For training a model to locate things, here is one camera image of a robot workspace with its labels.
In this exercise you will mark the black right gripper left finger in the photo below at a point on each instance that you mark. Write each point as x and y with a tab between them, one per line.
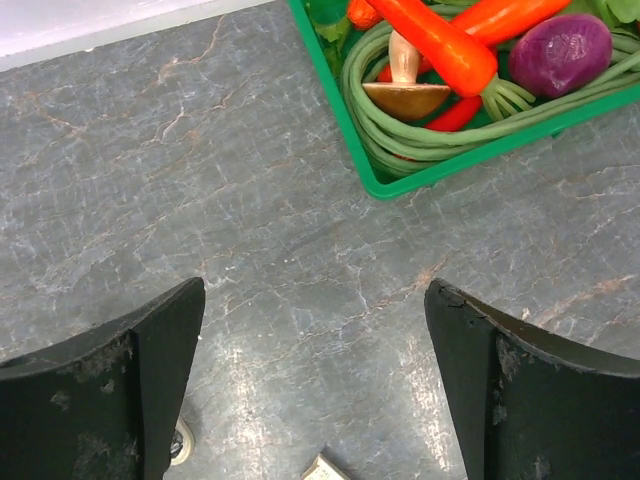
105	404

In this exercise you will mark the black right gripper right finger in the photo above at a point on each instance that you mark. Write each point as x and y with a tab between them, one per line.
529	404

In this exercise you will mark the white staple box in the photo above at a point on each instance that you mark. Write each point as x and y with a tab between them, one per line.
322	468

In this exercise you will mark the green plastic basket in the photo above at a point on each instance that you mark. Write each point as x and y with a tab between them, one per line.
329	39

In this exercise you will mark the green toy long beans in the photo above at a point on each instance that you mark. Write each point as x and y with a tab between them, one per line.
401	150

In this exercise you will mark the brown toy mushroom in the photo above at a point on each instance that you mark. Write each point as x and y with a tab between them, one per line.
403	98

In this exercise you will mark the orange toy carrot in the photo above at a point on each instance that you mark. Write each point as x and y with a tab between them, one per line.
500	20
503	97

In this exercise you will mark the purple toy onion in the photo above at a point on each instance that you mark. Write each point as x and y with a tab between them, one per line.
561	54

